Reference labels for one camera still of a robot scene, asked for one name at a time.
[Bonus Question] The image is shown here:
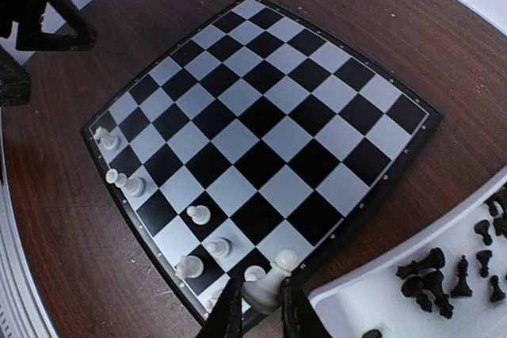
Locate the aluminium front rail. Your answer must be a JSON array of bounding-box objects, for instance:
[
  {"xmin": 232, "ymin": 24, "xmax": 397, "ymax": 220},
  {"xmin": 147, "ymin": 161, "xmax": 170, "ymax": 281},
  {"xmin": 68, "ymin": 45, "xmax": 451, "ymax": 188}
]
[{"xmin": 0, "ymin": 108, "xmax": 60, "ymax": 338}]

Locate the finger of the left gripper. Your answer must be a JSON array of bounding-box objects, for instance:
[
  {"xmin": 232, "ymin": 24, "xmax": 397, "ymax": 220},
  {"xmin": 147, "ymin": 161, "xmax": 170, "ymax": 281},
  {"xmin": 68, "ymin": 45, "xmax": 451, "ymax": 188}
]
[
  {"xmin": 0, "ymin": 0, "xmax": 97, "ymax": 53},
  {"xmin": 0, "ymin": 47, "xmax": 31, "ymax": 107}
]

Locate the white chess knight piece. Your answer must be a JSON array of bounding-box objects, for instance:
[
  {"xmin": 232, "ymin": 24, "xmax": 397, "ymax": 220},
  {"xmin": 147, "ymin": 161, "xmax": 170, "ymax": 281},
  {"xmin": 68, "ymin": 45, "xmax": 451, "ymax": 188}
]
[{"xmin": 175, "ymin": 255, "xmax": 204, "ymax": 279}]

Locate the black white chessboard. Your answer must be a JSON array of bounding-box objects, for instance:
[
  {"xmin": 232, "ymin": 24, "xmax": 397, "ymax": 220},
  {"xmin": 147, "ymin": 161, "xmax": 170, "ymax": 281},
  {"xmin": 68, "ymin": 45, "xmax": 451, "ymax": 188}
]
[{"xmin": 81, "ymin": 0, "xmax": 442, "ymax": 323}]

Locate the black chess pieces cluster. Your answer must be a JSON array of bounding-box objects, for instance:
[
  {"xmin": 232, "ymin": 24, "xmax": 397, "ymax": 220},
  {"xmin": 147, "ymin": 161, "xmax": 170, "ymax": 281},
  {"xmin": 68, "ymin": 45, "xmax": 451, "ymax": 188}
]
[
  {"xmin": 474, "ymin": 184, "xmax": 506, "ymax": 305},
  {"xmin": 395, "ymin": 248, "xmax": 454, "ymax": 320}
]

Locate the black chess pieces upper cluster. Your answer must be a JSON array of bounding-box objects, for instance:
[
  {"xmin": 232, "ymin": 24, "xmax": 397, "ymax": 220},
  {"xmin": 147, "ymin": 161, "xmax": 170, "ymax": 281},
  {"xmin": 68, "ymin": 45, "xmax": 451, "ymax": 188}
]
[{"xmin": 474, "ymin": 184, "xmax": 506, "ymax": 305}]

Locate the black chess pieces lower cluster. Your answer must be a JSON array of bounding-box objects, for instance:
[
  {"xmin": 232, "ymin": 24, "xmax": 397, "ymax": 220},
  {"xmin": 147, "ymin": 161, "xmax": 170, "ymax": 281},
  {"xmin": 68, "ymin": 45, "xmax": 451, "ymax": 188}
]
[{"xmin": 395, "ymin": 248, "xmax": 454, "ymax": 320}]

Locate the black chess piece lone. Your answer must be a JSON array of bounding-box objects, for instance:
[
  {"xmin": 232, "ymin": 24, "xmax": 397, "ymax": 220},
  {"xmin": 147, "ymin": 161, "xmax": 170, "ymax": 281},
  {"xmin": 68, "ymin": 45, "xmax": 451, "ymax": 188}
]
[{"xmin": 361, "ymin": 329, "xmax": 383, "ymax": 338}]

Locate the white plastic tray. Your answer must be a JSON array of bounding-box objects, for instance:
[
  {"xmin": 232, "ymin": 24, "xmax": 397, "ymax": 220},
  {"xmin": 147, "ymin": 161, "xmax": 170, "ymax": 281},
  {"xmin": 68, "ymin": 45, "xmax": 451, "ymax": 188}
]
[{"xmin": 309, "ymin": 170, "xmax": 506, "ymax": 337}]

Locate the white chess pawn piece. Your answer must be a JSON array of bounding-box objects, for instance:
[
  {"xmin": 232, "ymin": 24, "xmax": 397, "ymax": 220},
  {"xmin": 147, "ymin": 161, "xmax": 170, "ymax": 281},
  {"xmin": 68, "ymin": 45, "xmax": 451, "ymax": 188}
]
[{"xmin": 244, "ymin": 265, "xmax": 266, "ymax": 282}]

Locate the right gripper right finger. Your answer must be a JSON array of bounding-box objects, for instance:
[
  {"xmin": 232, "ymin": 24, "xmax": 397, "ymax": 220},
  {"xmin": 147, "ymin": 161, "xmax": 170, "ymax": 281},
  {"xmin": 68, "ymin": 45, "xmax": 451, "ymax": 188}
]
[{"xmin": 280, "ymin": 278, "xmax": 332, "ymax": 338}]

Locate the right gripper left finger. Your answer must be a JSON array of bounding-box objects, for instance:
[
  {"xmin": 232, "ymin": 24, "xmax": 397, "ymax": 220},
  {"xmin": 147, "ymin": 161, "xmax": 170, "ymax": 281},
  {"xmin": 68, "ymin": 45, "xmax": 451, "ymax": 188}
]
[{"xmin": 196, "ymin": 278, "xmax": 242, "ymax": 338}]

